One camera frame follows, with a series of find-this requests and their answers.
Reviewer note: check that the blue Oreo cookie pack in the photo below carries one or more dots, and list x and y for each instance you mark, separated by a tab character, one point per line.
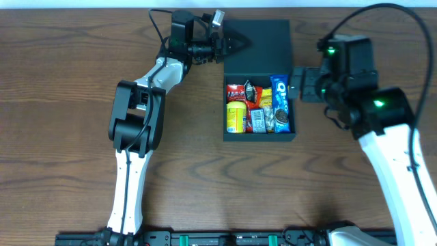
280	103

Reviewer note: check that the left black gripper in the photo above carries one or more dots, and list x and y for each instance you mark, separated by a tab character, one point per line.
218	46

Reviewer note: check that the red candy bag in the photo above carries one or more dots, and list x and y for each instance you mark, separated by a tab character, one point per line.
238	93

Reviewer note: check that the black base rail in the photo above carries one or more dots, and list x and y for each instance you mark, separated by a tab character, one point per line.
167	238

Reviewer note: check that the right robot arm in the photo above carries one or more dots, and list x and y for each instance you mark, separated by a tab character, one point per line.
381	120

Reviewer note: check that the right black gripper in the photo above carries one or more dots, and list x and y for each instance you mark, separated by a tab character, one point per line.
308	84

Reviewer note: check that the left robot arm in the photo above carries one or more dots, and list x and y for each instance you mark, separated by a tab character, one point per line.
136	122

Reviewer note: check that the small black snack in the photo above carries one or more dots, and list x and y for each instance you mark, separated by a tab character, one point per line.
250	92

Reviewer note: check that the dark green box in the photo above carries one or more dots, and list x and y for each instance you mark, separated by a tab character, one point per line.
270	52

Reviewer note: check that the yellow candy tube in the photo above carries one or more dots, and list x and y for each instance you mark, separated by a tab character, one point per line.
236	117

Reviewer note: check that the yellow candy bag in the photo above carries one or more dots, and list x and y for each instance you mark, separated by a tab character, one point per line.
265	103

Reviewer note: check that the small blue barcode packet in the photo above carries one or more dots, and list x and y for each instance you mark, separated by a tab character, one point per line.
258	121

